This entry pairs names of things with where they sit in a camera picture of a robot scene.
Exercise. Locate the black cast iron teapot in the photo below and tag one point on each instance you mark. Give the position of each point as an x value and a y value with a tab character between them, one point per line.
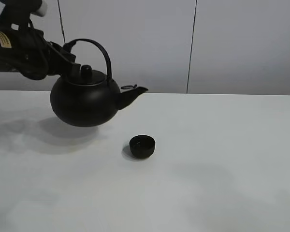
94	97

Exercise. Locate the small black teacup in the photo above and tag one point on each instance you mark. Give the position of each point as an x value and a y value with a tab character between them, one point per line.
142	146

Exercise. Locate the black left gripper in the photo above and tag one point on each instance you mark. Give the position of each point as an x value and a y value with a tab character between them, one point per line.
35	58

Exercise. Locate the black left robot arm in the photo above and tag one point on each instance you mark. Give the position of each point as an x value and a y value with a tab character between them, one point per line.
16	14

